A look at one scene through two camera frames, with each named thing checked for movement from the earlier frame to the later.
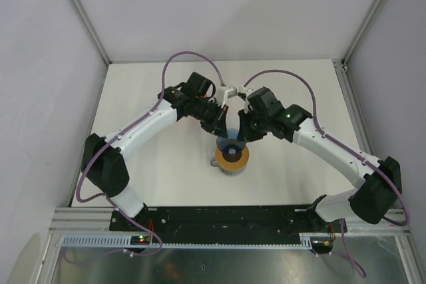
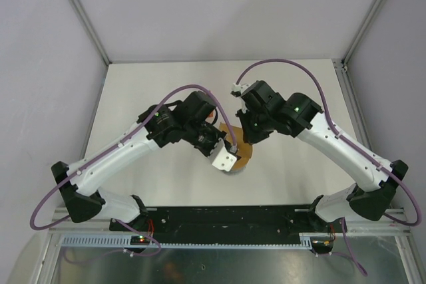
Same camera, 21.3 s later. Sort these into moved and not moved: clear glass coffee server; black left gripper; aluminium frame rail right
Moved: black left gripper
Not moved: aluminium frame rail right; clear glass coffee server
